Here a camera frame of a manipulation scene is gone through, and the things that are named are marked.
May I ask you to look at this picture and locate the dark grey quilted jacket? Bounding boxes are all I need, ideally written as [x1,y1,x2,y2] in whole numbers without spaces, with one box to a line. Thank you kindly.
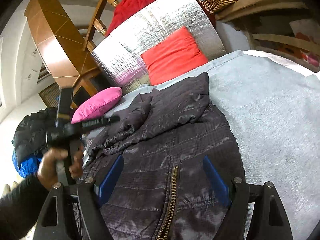
[84,73,245,239]

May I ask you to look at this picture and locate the person's left forearm black sleeve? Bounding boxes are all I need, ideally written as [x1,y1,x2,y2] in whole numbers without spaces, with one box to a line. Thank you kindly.
[1,174,48,239]

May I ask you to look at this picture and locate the person's left hand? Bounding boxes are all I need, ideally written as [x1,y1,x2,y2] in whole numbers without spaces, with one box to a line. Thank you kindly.
[36,144,85,190]

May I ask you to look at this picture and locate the black puffer jacket pile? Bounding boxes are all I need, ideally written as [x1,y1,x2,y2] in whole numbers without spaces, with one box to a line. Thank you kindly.
[13,107,57,167]

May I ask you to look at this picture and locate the blue garment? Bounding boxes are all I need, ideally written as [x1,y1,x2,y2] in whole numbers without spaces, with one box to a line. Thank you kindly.
[12,148,43,178]

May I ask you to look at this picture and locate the pink pillow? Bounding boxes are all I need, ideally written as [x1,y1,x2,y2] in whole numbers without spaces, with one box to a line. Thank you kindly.
[71,87,122,124]

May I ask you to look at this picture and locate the wooden cabinet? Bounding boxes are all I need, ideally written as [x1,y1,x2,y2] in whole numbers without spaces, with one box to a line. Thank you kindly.
[24,0,101,109]

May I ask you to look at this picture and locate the light grey bed blanket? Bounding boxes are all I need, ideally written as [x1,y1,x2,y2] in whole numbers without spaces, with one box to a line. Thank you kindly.
[111,51,319,239]

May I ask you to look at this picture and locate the silver foil headboard panel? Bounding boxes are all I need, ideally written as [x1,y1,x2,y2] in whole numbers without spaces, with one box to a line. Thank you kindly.
[93,0,226,94]

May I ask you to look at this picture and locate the red pillow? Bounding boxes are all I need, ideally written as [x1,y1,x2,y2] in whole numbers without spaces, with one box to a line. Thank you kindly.
[141,27,208,86]

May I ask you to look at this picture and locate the wooden shelf unit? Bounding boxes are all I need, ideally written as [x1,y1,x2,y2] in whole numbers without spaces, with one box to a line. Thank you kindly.
[214,0,319,72]

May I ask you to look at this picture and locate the wooden ladder frame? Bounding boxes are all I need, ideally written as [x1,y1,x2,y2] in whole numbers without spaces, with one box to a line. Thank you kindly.
[83,0,121,54]

